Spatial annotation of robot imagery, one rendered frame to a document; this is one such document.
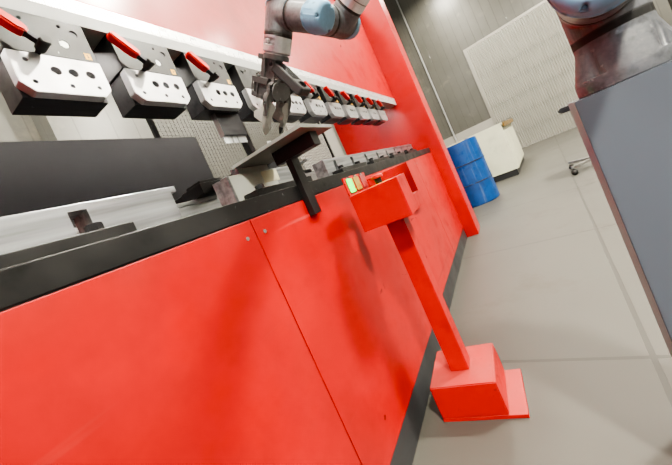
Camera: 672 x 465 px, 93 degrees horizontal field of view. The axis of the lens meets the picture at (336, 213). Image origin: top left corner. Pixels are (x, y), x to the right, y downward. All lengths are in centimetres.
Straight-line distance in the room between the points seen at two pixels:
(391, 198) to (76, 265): 72
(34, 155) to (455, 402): 151
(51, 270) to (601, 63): 89
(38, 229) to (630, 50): 99
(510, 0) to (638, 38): 978
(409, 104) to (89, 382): 284
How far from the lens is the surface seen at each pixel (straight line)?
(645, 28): 77
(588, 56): 77
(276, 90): 94
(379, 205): 95
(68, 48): 88
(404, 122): 303
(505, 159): 559
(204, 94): 102
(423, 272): 106
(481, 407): 120
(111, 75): 95
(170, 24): 113
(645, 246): 77
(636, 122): 72
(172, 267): 61
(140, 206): 76
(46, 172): 134
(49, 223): 70
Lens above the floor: 79
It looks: 2 degrees down
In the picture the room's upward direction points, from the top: 24 degrees counter-clockwise
